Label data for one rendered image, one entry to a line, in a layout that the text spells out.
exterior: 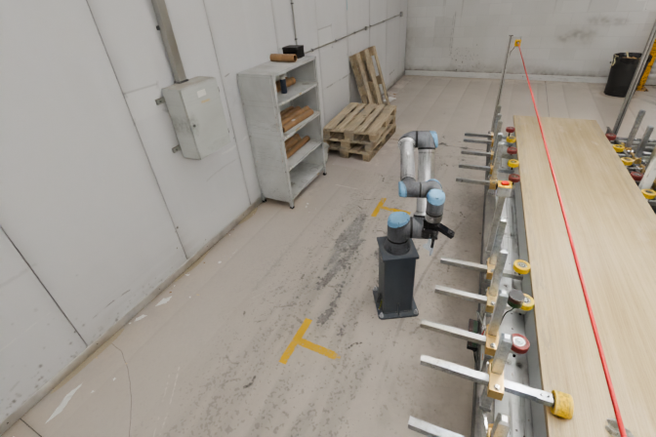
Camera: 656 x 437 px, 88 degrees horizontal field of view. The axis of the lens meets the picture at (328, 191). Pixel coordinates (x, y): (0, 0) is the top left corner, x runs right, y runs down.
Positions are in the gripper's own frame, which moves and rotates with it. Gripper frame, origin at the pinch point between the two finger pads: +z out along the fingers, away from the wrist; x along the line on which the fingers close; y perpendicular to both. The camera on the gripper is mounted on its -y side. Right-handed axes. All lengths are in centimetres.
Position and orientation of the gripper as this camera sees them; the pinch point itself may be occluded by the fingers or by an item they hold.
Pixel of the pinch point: (433, 248)
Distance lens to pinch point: 208.3
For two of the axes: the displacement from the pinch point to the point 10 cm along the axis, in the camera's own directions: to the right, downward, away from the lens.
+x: -4.5, 5.0, -7.4
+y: -8.9, -1.8, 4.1
